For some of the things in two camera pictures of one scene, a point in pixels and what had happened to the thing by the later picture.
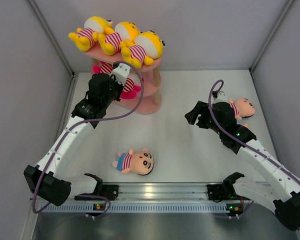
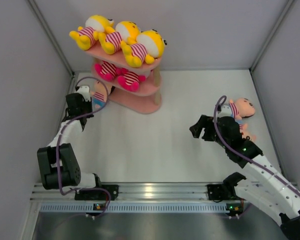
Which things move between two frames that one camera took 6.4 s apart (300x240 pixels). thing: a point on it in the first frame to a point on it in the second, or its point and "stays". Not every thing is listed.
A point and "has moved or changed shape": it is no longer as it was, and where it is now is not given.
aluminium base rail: (163, 191) stays
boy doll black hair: (141, 163) has moved or changed shape
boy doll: (242, 108) stays
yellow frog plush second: (85, 37) stays
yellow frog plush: (148, 46) stays
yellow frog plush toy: (111, 42) to (134, 52)
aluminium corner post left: (51, 36) stays
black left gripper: (112, 80) to (88, 103)
